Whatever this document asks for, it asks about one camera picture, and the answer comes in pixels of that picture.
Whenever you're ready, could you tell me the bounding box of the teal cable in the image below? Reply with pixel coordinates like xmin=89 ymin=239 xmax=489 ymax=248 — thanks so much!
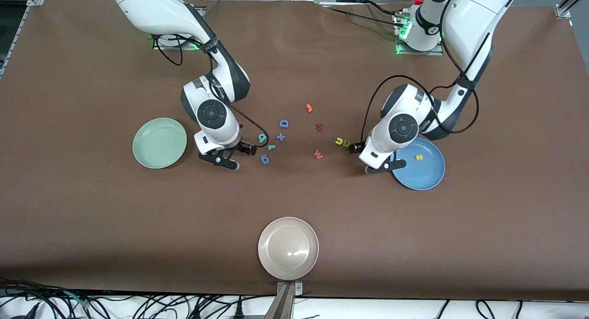
xmin=62 ymin=289 xmax=90 ymax=308

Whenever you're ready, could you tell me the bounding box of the black looped cable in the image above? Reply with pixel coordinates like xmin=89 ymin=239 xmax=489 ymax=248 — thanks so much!
xmin=475 ymin=300 xmax=497 ymax=319

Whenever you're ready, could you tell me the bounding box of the brown table cover sheet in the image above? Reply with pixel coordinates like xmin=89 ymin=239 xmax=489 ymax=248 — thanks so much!
xmin=0 ymin=0 xmax=589 ymax=302

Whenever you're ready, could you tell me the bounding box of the beige plate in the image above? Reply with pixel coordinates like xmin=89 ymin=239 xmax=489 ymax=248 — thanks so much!
xmin=258 ymin=217 xmax=319 ymax=281

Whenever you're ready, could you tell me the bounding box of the pale green plate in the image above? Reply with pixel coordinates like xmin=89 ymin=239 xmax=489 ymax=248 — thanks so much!
xmin=132 ymin=117 xmax=188 ymax=169

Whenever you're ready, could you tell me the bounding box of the metal camera post bracket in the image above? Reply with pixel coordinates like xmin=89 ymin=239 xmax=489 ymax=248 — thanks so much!
xmin=265 ymin=281 xmax=304 ymax=319

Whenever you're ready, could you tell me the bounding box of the blue plate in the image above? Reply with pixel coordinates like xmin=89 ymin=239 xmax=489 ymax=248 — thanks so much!
xmin=390 ymin=137 xmax=446 ymax=191

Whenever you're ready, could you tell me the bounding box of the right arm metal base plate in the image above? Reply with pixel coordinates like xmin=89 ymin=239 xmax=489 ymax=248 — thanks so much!
xmin=153 ymin=34 xmax=204 ymax=50

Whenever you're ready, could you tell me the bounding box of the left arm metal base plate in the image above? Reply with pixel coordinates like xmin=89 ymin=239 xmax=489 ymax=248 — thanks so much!
xmin=395 ymin=14 xmax=445 ymax=56

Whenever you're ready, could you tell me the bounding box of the black cable on table cover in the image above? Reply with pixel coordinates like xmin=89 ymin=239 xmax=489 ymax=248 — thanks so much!
xmin=329 ymin=7 xmax=402 ymax=26

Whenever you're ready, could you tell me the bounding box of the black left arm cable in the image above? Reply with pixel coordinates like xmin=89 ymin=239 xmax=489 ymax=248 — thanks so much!
xmin=360 ymin=0 xmax=480 ymax=147

